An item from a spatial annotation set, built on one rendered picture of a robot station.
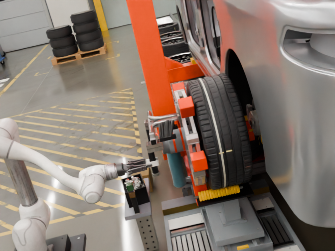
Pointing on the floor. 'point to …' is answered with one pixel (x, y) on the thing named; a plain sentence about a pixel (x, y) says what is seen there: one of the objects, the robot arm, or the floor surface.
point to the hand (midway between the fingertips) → (152, 162)
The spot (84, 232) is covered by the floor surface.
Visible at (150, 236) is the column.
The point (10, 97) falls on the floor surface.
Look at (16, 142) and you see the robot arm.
